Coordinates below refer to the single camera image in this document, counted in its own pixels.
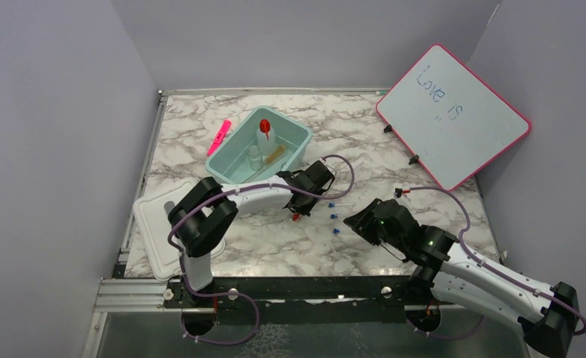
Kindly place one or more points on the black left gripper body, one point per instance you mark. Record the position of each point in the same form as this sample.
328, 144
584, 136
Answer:
307, 206

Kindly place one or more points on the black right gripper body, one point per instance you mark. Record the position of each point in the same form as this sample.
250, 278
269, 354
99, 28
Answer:
372, 230

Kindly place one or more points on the brown test tube brush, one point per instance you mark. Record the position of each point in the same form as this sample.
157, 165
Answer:
275, 155

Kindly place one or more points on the small clear glass flask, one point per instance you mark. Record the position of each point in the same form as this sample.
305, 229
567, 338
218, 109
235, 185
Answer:
255, 158

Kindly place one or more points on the red capped wash bottle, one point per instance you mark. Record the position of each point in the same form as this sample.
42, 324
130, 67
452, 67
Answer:
266, 138

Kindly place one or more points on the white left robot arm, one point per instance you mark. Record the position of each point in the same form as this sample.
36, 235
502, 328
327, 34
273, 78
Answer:
203, 216

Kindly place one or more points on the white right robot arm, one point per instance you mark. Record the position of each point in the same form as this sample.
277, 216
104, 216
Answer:
541, 313

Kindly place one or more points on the teal plastic bin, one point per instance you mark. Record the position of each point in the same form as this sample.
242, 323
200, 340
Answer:
229, 163

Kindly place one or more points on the pink highlighter marker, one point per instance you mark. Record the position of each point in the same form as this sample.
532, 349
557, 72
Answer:
219, 137

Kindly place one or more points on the pink framed whiteboard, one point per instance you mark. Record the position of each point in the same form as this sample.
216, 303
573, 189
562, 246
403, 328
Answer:
449, 118

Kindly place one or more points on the white plastic bin lid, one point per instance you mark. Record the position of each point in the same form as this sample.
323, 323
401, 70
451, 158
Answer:
150, 214

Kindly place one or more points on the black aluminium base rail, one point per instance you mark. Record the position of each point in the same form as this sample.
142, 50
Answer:
276, 300

